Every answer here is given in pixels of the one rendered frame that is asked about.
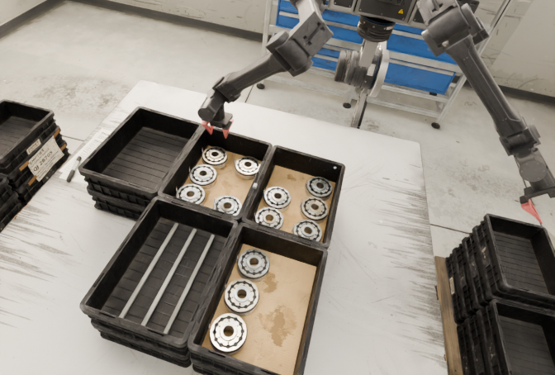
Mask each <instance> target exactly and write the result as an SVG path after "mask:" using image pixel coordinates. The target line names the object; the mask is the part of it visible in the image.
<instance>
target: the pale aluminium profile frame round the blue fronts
mask: <svg viewBox="0 0 555 375"><path fill-rule="evenodd" d="M512 2H513V0H504V2H503V3H502V4H501V6H500V9H499V10H498V12H497V13H496V15H495V17H494V19H493V21H492V22H491V24H490V27H491V29H490V30H489V31H488V34H489V36H490V37H488V38H486V39H485V40H483V41H481V42H480V44H479V43H478V44H476V45H475V47H476V48H477V52H478V54H479V55H480V56H481V53H482V52H483V50H484V49H485V47H486V45H487V43H488V42H489V40H490V38H491V37H492V35H493V33H494V32H495V30H496V28H497V27H498V25H499V24H500V21H501V20H502V18H503V16H504V15H505V13H506V11H507V10H508V8H509V6H510V4H511V3H512ZM272 4H273V5H278V1H275V0H267V1H266V10H265V19H264V28H263V44H262V53H261V58H262V57H264V56H265V55H267V54H268V53H270V51H269V50H268V49H267V48H266V47H265V46H266V45H267V43H268V33H269V32H273V35H272V37H271V39H272V38H273V37H274V33H279V32H280V31H283V30H286V32H287V33H289V32H290V31H291V30H292V29H289V28H285V27H280V26H274V25H270V18H271V10H272ZM493 28H494V30H493V31H492V33H491V30H492V29H493ZM490 33H491V34H490ZM271 39H270V40H271ZM326 44H328V45H335V46H339V47H343V48H347V49H351V50H358V51H360V50H361V48H362V44H363V43H362V44H358V43H354V42H350V41H346V40H339V39H335V38H330V39H329V40H328V41H327V42H326ZM389 52H390V58H393V59H400V60H404V61H408V62H412V63H416V64H423V65H427V66H431V67H435V68H439V69H446V70H450V71H454V72H458V73H462V75H461V77H460V78H459V80H458V82H457V83H450V85H449V87H448V89H447V91H446V93H445V96H446V97H445V96H442V95H440V94H437V93H431V92H429V93H427V92H423V91H420V90H415V89H412V88H404V87H401V86H396V85H393V84H389V83H383V85H382V89H386V90H390V91H393V92H398V93H404V94H409V95H412V96H417V97H423V98H427V99H431V100H435V103H436V107H437V111H431V110H428V109H424V108H420V107H413V106H409V105H406V104H401V103H398V102H391V101H387V100H383V99H380V98H375V97H369V96H368V98H367V102H370V103H374V104H377V105H382V106H385V107H392V108H395V109H400V110H403V111H408V112H414V113H418V114H422V115H426V116H432V117H437V118H436V120H435V122H436V123H435V122H433V123H432V124H431V126H432V127H433V128H435V129H439V128H440V125H439V124H440V123H441V121H442V120H443V118H444V116H445V115H446V113H447V111H448V109H449V108H450V107H451V105H452V103H453V101H454V99H455V97H456V96H457V95H458V93H459V91H460V89H461V88H462V86H463V84H464V83H465V81H466V79H467V78H466V77H465V75H464V74H463V72H462V70H461V69H460V68H459V66H458V65H457V64H450V63H446V62H443V61H438V60H434V59H427V58H423V57H419V56H415V55H408V54H404V53H401V52H396V51H392V50H389ZM307 72H308V73H312V74H319V75H323V76H326V77H331V78H333V77H334V73H335V72H333V71H329V70H325V69H318V68H314V67H310V68H309V70H307ZM266 79H267V80H271V81H274V82H278V83H285V84H289V85H292V86H297V87H300V88H307V89H311V90H315V91H319V92H323V93H329V94H333V95H337V96H341V97H346V98H347V99H346V102H345V103H343V107H344V108H348V109H349V108H351V105H350V103H351V100H352V99H355V100H358V96H359V94H357V93H356V91H355V88H356V87H354V86H351V85H349V89H348V90H346V91H343V90H338V89H335V88H328V87H324V86H320V85H316V84H313V83H306V82H302V81H298V80H294V79H290V78H284V77H279V76H276V75H273V76H271V77H269V78H266ZM256 87H257V88H259V89H263V88H265V86H264V84H263V80H262V81H260V82H259V83H258V84H257V85H256ZM450 87H454V89H453V91H451V88H450ZM442 102H445V103H444V106H443V103H442Z"/></svg>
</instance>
